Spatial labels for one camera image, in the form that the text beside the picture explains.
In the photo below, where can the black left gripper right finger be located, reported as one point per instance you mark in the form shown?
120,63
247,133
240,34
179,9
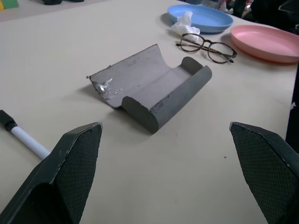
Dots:
266,168

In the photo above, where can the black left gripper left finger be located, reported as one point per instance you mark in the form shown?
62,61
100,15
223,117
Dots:
70,168

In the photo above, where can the white marker with black cap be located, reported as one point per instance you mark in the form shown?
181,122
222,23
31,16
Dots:
21,137

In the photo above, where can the grey open glasses case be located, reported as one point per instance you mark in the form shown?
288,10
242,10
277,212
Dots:
149,86

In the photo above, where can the pink plastic plate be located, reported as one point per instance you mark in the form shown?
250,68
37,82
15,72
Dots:
266,42

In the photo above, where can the tortoiseshell eyeglasses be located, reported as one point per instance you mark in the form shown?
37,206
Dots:
208,47

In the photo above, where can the blue plastic plate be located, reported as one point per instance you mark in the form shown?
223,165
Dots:
205,17

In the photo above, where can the crumpled white tissue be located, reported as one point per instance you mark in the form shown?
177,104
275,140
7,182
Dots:
185,24

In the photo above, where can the black object at table edge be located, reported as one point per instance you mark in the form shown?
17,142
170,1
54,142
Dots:
52,2

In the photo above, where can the green block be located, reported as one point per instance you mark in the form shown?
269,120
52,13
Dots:
9,3

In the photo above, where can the yellow block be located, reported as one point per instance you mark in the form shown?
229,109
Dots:
1,5

